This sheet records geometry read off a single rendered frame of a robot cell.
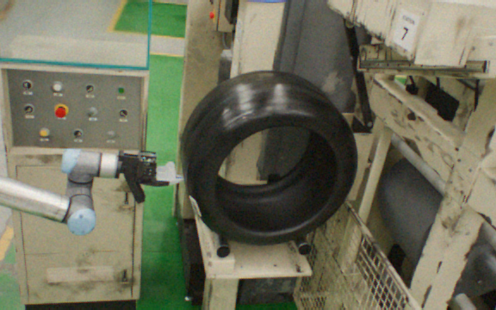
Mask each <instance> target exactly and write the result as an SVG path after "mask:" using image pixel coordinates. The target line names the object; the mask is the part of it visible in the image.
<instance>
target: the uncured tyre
mask: <svg viewBox="0 0 496 310"><path fill-rule="evenodd" d="M273 127H301V128H305V129H307V130H309V140H308V144H307V150H306V152H305V154H304V156H303V158H302V159H301V161H300V162H299V163H298V164H297V165H296V166H295V167H294V168H293V169H292V170H291V171H290V172H288V173H287V174H286V175H284V176H283V177H281V178H279V179H277V180H275V181H274V182H271V183H266V184H262V185H256V186H246V185H240V184H236V183H232V182H229V181H227V180H226V179H225V178H224V177H222V176H220V175H219V171H220V167H221V166H222V164H223V163H224V162H225V160H226V157H227V155H228V154H229V153H230V152H231V151H232V149H233V148H234V147H235V146H237V145H238V144H239V143H240V142H242V141H243V140H245V139H246V138H248V137H249V136H252V135H253V134H255V133H259V132H261V131H263V130H266V129H270V128H273ZM180 159H181V164H182V169H183V179H184V184H185V189H186V192H187V196H188V198H189V196H191V197H192V198H193V199H195V200H196V202H197V205H198V208H199V212H200V215H201V217H200V216H199V214H197V215H198V216H199V218H200V219H201V220H202V221H203V223H204V224H205V225H206V226H207V227H209V228H210V229H211V230H212V231H214V232H215V233H217V234H219V235H220V236H221V237H223V238H225V239H228V240H230V241H232V242H235V243H238V244H242V245H279V244H283V243H287V242H290V241H293V240H296V239H299V238H301V237H303V236H305V235H307V234H308V233H310V232H312V231H313V230H315V229H317V228H318V227H319V226H321V225H323V224H324V223H325V222H326V221H328V220H329V219H330V218H331V217H332V216H333V215H334V214H335V213H336V212H337V211H338V209H339V208H340V207H341V206H342V204H343V203H344V201H345V199H346V198H347V196H348V194H349V193H350V191H351V189H352V187H353V184H354V182H355V180H356V176H357V168H358V150H357V143H356V139H355V136H354V133H353V131H352V129H351V127H350V124H349V122H348V121H347V120H346V119H345V117H344V116H343V114H342V113H341V112H340V111H339V110H338V109H337V108H336V107H335V106H334V104H333V103H332V101H331V100H330V99H329V98H328V97H327V96H326V95H325V93H324V92H323V91H322V90H321V89H320V88H318V87H317V86H316V85H315V84H313V83H311V82H308V81H307V80H306V79H305V78H302V77H299V76H296V75H294V74H291V73H287V72H283V71H269V70H265V71H251V72H247V73H244V74H241V75H238V76H236V77H232V78H230V79H228V80H226V81H225V82H222V83H221V84H219V85H217V86H216V87H214V88H213V89H212V90H210V91H209V92H208V93H207V94H206V95H205V96H204V97H203V98H202V99H201V100H200V101H199V104H198V105H197V106H196V107H195V108H194V110H193V112H192V113H191V115H190V117H189V119H188V121H187V123H186V126H185V128H184V130H183V136H182V138H181V145H180ZM189 202H190V204H191V206H192V208H193V205H192V202H191V200H190V198H189Z"/></svg>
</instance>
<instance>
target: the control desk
mask: <svg viewBox="0 0 496 310"><path fill-rule="evenodd" d="M148 84H149V71H142V70H128V69H115V68H101V67H88V66H74V65H47V64H34V63H20V62H7V61H0V112H1V121H2V129H3V143H4V151H5V152H6V153H5V158H6V165H7V173H8V178H12V179H14V180H16V181H19V182H22V183H27V184H30V185H33V186H35V187H38V188H40V189H45V190H51V191H53V192H56V193H59V194H62V195H64V194H65V189H66V182H67V174H65V173H63V172H62V171H61V165H62V160H63V155H64V151H65V149H76V150H79V149H81V150H85V151H91V152H102V153H109V154H115V155H116V156H117V157H118V155H119V150H123V151H124V153H129V154H136V155H138V152H140V150H143V151H145V150H146V123H147V104H148ZM92 198H93V205H94V210H95V214H96V225H95V227H94V229H93V230H92V231H91V232H90V233H89V234H86V235H83V236H78V235H75V234H73V233H72V232H70V231H69V229H68V227H67V225H66V224H64V223H61V222H57V221H54V220H49V219H45V218H42V217H37V216H33V215H31V214H25V213H22V212H19V211H15V210H13V209H11V213H12V229H13V237H14V244H15V260H16V268H17V275H18V284H19V292H20V300H21V304H24V305H25V310H136V309H137V299H139V298H140V278H141V258H142V239H143V219H144V202H142V203H140V204H138V203H137V201H135V199H134V197H133V192H132V190H131V189H130V188H129V186H128V184H127V181H126V179H125V177H124V174H122V173H120V175H119V179H115V178H113V179H109V178H101V177H100V176H99V177H93V184H92Z"/></svg>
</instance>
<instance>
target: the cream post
mask: <svg viewBox="0 0 496 310"><path fill-rule="evenodd" d="M283 7H284V2H278V3H262V2H252V1H247V0H239V12H238V19H240V21H241V22H242V23H243V24H242V30H241V36H240V43H239V44H238V42H237V41H236V33H237V26H238V19H237V26H236V33H235V40H234V47H233V54H232V66H231V74H230V78H233V77H236V76H238V75H241V74H244V73H247V72H251V71H265V70H269V71H274V68H275V62H276V54H277V48H278V43H279V37H280V27H281V22H282V12H283ZM233 62H234V63H235V65H236V70H235V73H234V72H233ZM263 135H264V131H261V132H259V133H255V134H253V135H252V136H249V137H248V138H246V139H244V140H243V141H242V142H240V143H239V144H238V145H237V146H235V147H234V148H233V149H232V151H231V152H230V153H229V154H228V155H227V157H226V160H225V162H224V163H223V164H222V166H221V167H220V171H219V175H220V176H222V177H224V178H225V179H226V180H227V181H256V174H257V165H258V160H259V155H260V150H261V145H262V139H263ZM238 287H239V278H233V279H212V280H207V278H205V285H204V292H203V299H202V306H201V310H234V308H235V302H236V298H237V293H238Z"/></svg>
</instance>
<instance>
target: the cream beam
mask: <svg viewBox="0 0 496 310"><path fill-rule="evenodd" d="M326 6H327V7H329V8H330V9H332V10H334V12H336V13H337V14H339V15H340V16H342V17H343V18H345V19H346V20H348V21H349V22H351V23H353V24H354V25H356V26H357V27H359V28H361V29H362V30H363V31H365V32H366V33H368V34H370V35H371V36H373V37H374V38H376V39H377V40H378V41H380V42H381V43H383V44H384V45H386V46H387V47H388V48H390V49H391V50H393V51H394V52H396V53H398V54H400V55H401V56H403V57H404V58H406V59H408V60H410V61H411V62H413V63H414V64H416V65H438V66H449V67H455V68H463V66H464V65H465V64H466V61H467V60H468V55H469V52H470V50H471V47H472V45H473V42H474V38H476V37H480V36H494V35H496V0H326ZM401 8H403V9H406V10H408V11H410V12H412V13H413V14H414V15H416V16H419V17H420V18H419V22H418V27H417V29H416V32H415V38H414V42H413V44H412V50H411V52H409V51H407V50H406V49H405V48H403V47H402V46H399V45H398V44H396V43H395V42H393V37H394V32H395V29H396V27H397V23H398V20H399V17H400V11H401Z"/></svg>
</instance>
